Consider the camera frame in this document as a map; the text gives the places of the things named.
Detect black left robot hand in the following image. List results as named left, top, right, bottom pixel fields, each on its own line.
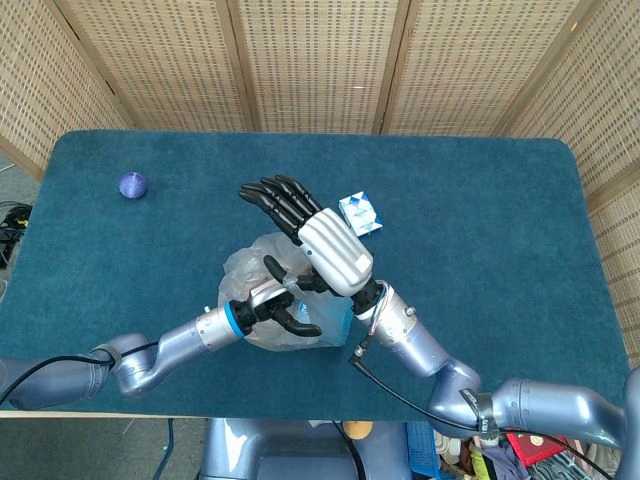
left=237, top=255, right=324, bottom=337

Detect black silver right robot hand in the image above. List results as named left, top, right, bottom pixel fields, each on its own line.
left=239, top=174, right=375, bottom=297

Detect clear plastic shopping bag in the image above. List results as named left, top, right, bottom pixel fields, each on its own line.
left=217, top=232, right=359, bottom=352

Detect blue white snake puzzle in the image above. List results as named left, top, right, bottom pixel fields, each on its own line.
left=338, top=189, right=387, bottom=238

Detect blue snack box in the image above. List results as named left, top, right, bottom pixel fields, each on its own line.
left=294, top=298, right=354, bottom=346

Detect blue robot torso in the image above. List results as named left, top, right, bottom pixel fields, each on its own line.
left=199, top=417, right=416, bottom=480

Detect orange yellow ball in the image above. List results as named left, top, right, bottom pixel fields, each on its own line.
left=343, top=419, right=375, bottom=442

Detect purple glitter ball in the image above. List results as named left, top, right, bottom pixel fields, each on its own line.
left=118, top=171, right=150, bottom=201

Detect woven rattan folding screen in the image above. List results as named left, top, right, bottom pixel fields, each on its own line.
left=0, top=0, right=640, bottom=351

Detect blue plastic crate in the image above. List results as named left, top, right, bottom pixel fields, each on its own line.
left=405, top=422, right=442, bottom=477

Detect red box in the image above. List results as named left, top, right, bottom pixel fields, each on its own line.
left=503, top=432, right=552, bottom=467

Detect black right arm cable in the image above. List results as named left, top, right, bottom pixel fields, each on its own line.
left=349, top=344, right=616, bottom=480

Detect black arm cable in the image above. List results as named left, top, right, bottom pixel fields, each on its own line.
left=349, top=344, right=616, bottom=480
left=0, top=342, right=161, bottom=407

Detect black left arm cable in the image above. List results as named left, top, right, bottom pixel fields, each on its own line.
left=0, top=342, right=161, bottom=407

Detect black floor cables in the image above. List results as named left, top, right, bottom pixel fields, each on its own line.
left=0, top=199, right=34, bottom=269

